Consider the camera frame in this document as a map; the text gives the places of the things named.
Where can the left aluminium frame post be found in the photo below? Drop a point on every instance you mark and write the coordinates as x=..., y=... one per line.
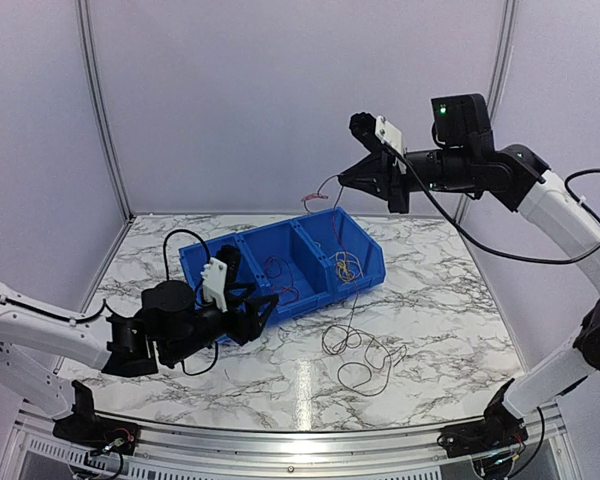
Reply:
x=96, y=94

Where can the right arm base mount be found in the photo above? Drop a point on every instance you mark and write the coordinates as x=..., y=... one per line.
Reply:
x=478, y=436

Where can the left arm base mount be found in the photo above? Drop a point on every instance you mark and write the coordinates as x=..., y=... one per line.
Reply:
x=97, y=434

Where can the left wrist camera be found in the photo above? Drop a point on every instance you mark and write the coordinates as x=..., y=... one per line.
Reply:
x=220, y=271

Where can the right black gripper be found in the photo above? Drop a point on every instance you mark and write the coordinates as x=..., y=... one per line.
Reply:
x=392, y=189

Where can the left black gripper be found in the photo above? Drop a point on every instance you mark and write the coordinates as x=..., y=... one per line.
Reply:
x=252, y=327

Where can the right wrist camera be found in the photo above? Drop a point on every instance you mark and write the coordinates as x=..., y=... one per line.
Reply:
x=376, y=133

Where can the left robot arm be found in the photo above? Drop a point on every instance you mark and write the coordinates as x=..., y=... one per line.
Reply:
x=168, y=328

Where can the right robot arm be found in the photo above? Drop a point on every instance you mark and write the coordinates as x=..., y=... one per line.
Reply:
x=466, y=161

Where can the aluminium front rail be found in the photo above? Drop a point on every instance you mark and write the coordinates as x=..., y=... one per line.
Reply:
x=164, y=451

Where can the blue three-compartment plastic bin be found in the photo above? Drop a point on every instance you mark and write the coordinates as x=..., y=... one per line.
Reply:
x=310, y=262

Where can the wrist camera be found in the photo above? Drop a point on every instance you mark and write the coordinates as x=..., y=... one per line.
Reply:
x=376, y=133
x=220, y=271

